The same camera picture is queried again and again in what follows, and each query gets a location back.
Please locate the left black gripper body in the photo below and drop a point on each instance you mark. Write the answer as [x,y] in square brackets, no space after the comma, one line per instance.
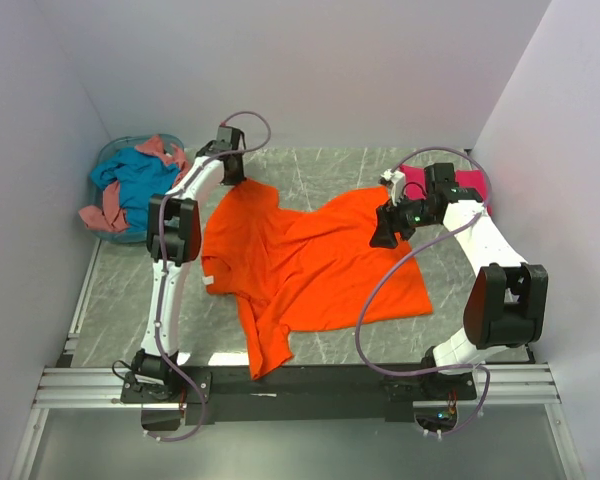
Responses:
[237,177]

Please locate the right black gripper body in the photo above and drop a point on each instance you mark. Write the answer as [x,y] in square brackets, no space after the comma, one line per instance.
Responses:
[415,214]

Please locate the orange t-shirt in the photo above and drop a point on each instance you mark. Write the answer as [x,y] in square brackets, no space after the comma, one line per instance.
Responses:
[292,271]

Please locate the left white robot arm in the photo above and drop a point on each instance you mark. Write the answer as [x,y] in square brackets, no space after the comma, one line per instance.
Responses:
[174,240]

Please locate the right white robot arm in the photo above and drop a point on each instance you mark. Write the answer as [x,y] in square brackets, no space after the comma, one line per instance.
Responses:
[506,306]

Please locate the folded magenta t-shirt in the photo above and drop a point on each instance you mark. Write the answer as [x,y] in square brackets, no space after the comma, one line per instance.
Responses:
[467,182]

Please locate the blue t-shirt in basket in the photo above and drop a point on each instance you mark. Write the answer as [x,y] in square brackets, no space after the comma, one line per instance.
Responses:
[135,180]

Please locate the pink t-shirt in basket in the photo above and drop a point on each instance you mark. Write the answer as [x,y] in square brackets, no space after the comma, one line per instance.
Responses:
[107,210]

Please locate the transparent teal laundry basket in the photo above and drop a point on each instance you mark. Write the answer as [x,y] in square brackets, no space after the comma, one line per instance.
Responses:
[110,150]

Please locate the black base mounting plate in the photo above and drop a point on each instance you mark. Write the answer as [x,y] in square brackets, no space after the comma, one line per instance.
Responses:
[321,392]

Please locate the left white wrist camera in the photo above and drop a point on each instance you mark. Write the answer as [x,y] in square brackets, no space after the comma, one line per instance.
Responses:
[227,122]

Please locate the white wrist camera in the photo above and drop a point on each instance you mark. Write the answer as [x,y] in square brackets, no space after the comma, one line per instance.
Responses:
[395,183]
[227,122]

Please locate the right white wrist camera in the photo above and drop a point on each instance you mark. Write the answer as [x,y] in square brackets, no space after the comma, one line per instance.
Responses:
[395,183]

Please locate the aluminium rail frame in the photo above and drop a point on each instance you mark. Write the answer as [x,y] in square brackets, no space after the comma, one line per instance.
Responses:
[302,422]

